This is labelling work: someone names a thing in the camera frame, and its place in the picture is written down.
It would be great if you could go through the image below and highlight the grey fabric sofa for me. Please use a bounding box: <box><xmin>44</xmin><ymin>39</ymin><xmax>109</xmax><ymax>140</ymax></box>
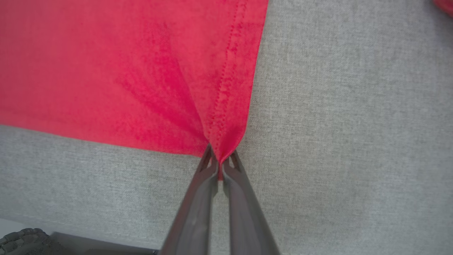
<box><xmin>0</xmin><ymin>0</ymin><xmax>453</xmax><ymax>255</ymax></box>

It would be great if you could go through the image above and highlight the black robot wheel tyre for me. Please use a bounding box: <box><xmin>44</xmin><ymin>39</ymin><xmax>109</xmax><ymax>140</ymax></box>
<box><xmin>0</xmin><ymin>228</ymin><xmax>59</xmax><ymax>255</ymax></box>

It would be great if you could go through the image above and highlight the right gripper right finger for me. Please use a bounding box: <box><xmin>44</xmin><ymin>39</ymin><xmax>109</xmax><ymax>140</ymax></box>
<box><xmin>221</xmin><ymin>151</ymin><xmax>280</xmax><ymax>255</ymax></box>

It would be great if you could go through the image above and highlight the red shirt with white sleeves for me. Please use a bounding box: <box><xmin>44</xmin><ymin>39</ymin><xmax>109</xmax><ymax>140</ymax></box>
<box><xmin>0</xmin><ymin>0</ymin><xmax>269</xmax><ymax>181</ymax></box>

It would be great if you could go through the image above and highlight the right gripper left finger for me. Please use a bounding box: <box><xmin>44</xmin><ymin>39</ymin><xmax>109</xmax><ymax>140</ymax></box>
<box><xmin>161</xmin><ymin>143</ymin><xmax>220</xmax><ymax>255</ymax></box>

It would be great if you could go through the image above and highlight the red Bulls shorts white stripe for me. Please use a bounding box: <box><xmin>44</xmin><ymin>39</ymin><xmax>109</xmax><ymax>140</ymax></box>
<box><xmin>434</xmin><ymin>0</ymin><xmax>453</xmax><ymax>18</ymax></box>

